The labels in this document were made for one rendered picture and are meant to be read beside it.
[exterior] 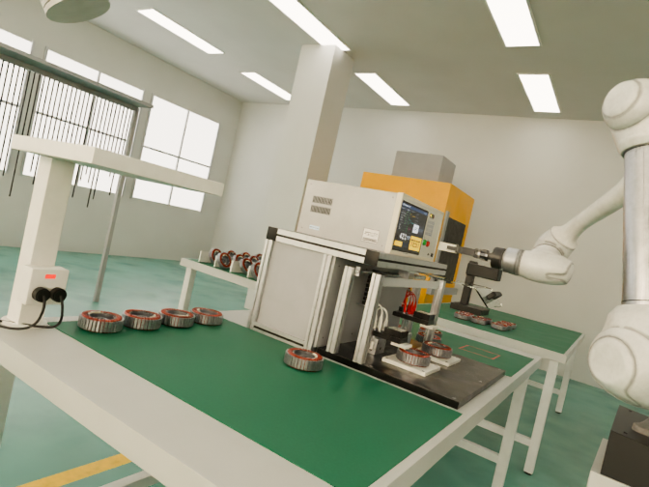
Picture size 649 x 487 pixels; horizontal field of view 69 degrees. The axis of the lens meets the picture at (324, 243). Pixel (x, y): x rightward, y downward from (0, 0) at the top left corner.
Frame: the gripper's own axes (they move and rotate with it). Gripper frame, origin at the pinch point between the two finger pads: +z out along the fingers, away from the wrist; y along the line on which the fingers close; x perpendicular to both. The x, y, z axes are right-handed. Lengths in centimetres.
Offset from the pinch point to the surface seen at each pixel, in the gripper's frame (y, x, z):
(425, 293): 327, -45, 117
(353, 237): -28.5, -4.1, 23.9
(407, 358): -25.8, -38.1, -3.4
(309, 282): -41, -22, 29
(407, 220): -20.5, 5.4, 9.5
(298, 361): -62, -41, 14
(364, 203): -28.6, 8.0, 22.7
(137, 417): -115, -44, 10
